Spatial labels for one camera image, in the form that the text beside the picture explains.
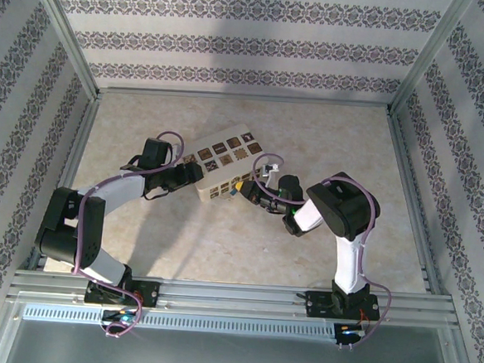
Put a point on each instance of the left controller board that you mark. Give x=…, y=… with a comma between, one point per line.
x=120, y=316

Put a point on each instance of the controller board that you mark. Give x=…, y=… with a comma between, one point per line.
x=120, y=316
x=350, y=331

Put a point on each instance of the wooden box with picture tiles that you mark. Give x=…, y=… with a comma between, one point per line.
x=228, y=147

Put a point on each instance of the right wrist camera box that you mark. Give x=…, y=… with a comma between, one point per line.
x=269, y=171

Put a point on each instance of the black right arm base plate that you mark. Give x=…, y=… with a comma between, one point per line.
x=316, y=303

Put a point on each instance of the right controller board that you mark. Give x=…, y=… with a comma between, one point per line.
x=350, y=331

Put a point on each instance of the aluminium frame rail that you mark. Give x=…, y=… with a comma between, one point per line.
x=411, y=201
x=248, y=98
x=65, y=177
x=234, y=297

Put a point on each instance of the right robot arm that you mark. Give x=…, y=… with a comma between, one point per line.
x=344, y=209

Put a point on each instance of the aluminium corner post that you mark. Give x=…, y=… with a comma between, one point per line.
x=63, y=28
x=429, y=53

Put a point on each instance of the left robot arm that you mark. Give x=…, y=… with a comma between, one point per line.
x=72, y=236

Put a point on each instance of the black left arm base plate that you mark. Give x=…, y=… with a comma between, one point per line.
x=151, y=293

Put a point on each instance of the grey metal sheet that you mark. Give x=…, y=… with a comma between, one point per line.
x=229, y=359

